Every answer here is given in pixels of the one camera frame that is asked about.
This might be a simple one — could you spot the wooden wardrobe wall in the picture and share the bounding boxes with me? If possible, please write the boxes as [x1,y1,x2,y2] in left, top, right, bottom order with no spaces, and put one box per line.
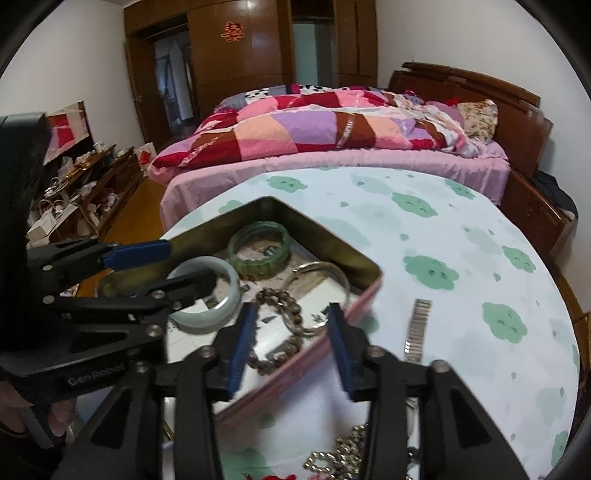
[123,1,378,148]

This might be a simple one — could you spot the cloud print tablecloth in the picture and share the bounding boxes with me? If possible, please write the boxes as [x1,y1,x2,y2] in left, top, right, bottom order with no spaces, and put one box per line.
[160,167,580,479]

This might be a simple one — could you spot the red double happiness decoration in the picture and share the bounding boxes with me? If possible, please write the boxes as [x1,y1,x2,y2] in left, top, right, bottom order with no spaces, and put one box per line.
[221,21,245,42]

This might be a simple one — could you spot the pale jade bangle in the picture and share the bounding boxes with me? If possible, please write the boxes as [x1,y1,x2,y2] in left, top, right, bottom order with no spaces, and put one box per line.
[166,256,242,331]

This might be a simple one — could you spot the person's left hand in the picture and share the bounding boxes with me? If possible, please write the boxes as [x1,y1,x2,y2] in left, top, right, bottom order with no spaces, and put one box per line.
[0,380,77,437]

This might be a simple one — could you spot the gold bead necklace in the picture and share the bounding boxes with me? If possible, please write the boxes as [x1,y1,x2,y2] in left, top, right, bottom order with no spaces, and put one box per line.
[301,423,371,480]

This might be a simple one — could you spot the silver bangle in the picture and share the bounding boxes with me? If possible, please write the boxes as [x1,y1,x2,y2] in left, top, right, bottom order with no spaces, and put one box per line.
[280,261,351,338]

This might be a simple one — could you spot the grey-green bead bracelet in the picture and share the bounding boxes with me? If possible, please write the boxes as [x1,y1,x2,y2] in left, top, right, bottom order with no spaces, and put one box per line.
[246,287,306,375]

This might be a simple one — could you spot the wooden headboard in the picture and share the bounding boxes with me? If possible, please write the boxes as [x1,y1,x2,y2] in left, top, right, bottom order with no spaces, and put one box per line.
[386,62,554,179]

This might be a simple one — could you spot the cluttered low wooden cabinet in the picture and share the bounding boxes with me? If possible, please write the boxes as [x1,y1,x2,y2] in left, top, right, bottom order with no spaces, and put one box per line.
[27,146,142,248]

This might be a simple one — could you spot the bed with pink sheet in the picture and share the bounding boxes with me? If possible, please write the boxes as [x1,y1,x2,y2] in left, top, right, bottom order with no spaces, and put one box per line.
[145,99,510,229]

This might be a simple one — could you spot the pink metal tin box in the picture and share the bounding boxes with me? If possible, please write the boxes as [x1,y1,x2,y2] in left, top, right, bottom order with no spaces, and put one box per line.
[96,197,383,426]

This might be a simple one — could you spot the wooden nightstand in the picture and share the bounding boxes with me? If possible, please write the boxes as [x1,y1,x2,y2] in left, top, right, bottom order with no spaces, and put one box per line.
[500,170,577,262]

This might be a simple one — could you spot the floral pillow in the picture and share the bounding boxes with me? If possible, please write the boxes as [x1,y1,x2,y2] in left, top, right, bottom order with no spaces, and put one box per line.
[457,99,499,143]

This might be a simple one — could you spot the dark clothes on nightstand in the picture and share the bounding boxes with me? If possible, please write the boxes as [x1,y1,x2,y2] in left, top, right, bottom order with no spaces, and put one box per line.
[531,170,579,219]

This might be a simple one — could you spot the patchwork quilt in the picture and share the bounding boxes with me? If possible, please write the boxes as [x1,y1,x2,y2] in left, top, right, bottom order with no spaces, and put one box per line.
[148,84,481,182]

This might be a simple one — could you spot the green jade segment bracelet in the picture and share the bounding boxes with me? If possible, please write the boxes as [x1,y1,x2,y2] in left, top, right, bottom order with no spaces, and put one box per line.
[227,221,294,280]

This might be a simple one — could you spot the silver metal wristwatch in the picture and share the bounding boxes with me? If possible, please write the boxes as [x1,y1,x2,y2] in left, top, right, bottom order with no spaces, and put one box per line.
[404,299,433,437]

